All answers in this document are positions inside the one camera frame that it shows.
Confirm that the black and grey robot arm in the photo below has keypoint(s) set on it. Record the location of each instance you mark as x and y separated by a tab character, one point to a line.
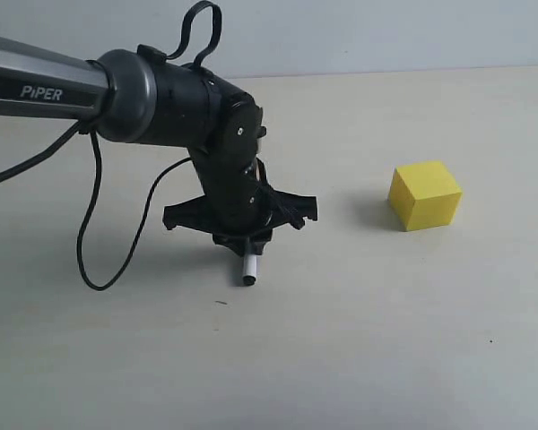
137	97

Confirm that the yellow cube block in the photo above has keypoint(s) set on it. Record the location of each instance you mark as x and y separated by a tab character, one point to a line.
424	195

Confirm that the black and white marker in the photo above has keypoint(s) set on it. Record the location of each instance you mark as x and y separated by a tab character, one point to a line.
249	273

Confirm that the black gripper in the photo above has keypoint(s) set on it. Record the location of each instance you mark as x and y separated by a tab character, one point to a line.
238	203

